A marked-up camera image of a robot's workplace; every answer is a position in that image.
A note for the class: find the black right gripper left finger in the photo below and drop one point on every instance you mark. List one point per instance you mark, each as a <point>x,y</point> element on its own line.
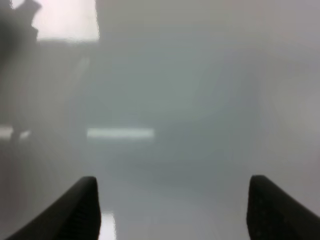
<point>76,215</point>

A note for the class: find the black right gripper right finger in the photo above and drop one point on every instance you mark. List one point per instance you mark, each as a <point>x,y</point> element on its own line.
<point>272,214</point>

